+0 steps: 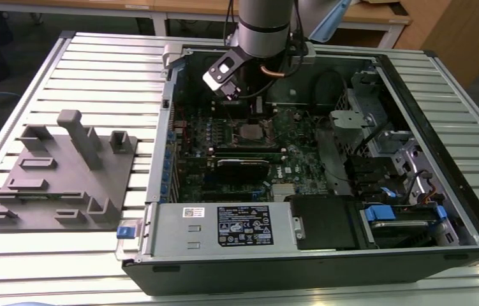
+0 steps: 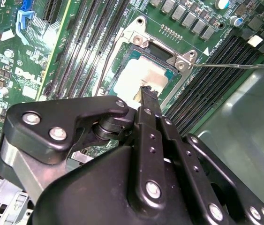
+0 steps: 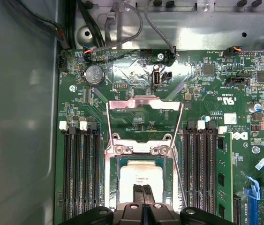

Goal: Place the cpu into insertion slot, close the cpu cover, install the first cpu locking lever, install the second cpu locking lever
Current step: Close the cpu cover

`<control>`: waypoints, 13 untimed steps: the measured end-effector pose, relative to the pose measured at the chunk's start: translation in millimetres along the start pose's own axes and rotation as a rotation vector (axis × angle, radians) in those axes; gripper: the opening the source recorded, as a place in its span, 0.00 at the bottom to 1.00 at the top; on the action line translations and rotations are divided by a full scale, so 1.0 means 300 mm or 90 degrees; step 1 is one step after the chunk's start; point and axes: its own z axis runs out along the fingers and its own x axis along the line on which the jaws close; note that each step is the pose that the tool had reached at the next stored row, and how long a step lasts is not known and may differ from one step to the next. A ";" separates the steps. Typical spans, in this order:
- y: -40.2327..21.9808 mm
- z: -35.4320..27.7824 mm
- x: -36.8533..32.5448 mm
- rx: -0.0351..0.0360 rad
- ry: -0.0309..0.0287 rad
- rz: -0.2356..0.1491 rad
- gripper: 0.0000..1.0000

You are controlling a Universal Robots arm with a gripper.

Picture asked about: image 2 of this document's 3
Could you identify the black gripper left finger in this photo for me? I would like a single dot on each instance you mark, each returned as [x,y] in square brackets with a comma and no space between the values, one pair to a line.
[40,131]

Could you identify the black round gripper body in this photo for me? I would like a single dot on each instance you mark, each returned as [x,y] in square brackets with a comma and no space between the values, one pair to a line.
[87,194]

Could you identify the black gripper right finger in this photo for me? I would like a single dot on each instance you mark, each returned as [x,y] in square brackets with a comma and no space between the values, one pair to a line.
[216,187]

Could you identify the silver topped CPU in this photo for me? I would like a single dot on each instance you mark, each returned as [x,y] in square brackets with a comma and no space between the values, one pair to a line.
[143,72]

